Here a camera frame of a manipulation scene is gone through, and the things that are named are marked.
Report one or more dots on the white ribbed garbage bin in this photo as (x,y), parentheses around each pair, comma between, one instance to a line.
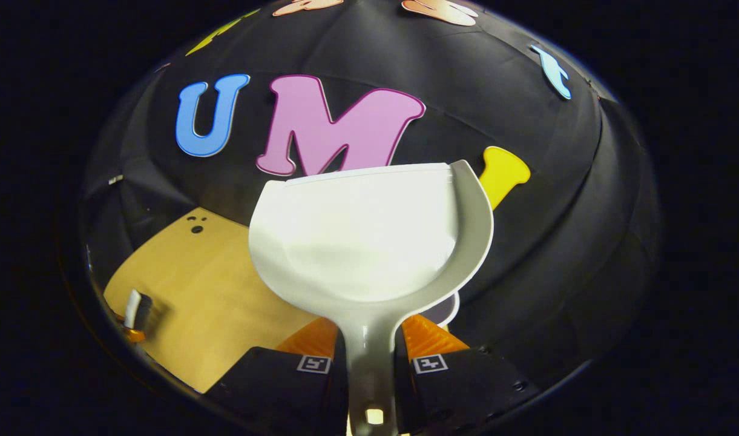
(445,312)

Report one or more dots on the wooden desktop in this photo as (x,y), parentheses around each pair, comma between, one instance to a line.
(212,290)

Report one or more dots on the white plastic dustpan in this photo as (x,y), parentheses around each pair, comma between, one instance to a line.
(357,242)

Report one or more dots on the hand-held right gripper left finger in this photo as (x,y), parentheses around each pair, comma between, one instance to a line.
(339,387)

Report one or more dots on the black backdrop cloth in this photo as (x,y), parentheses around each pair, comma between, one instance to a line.
(526,242)

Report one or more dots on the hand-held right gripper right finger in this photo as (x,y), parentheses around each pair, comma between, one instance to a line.
(402,387)

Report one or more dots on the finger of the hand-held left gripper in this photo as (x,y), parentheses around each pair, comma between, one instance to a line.
(145,312)

